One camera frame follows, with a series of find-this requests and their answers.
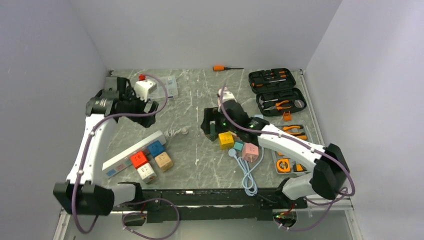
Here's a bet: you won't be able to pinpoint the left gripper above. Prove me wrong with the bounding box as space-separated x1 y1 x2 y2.
119 86 158 128

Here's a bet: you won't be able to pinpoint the yellow cube adapter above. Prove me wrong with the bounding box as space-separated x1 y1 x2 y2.
218 131 235 150

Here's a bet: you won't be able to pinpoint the teal cube adapter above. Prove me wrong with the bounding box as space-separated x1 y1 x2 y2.
233 140 244 152

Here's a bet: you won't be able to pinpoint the light blue round plug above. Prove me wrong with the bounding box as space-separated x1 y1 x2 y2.
228 148 237 158

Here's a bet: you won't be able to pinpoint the pink cube socket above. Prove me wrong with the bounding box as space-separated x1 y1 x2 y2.
241 143 259 162

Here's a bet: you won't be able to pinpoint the black tool case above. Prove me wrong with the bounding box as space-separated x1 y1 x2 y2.
248 68 307 117

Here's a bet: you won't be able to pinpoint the white plug with cord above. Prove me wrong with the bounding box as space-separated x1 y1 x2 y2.
163 127 189 138

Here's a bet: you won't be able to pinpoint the dark blue cube adapter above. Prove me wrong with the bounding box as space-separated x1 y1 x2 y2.
147 140 165 158

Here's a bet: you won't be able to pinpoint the red cube adapter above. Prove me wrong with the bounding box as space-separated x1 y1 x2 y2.
129 151 149 169

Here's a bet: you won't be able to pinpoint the white long power strip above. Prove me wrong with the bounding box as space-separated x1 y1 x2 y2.
101 130 168 180

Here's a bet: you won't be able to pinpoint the light blue cable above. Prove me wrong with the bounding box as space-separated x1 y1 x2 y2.
234 147 265 197

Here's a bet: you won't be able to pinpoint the grey tool case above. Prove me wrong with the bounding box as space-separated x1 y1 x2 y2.
258 124 316 176

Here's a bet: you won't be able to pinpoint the orange cube adapter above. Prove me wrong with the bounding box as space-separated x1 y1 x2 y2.
154 151 174 172

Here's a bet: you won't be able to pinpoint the white cube adapter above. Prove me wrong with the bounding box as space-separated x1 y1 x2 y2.
136 162 157 184

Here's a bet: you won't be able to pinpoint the dark green cube adapter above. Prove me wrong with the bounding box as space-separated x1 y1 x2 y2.
205 121 218 142

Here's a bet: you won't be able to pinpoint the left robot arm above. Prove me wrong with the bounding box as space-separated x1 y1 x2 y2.
53 77 162 216

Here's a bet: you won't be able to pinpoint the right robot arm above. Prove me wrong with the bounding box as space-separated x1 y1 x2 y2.
200 90 352 208

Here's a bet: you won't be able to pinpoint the clear screw organizer box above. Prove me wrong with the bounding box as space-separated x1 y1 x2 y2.
149 75 179 100

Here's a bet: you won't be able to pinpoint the orange tape measure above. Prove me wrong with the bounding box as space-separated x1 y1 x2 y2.
275 158 291 174

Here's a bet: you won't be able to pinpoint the orange handled pliers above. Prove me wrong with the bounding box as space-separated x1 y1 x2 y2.
263 100 292 111

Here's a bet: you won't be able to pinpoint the orange handled screwdriver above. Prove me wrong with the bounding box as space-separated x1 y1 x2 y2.
212 65 244 72

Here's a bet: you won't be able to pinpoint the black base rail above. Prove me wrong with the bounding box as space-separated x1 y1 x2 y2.
112 187 308 223

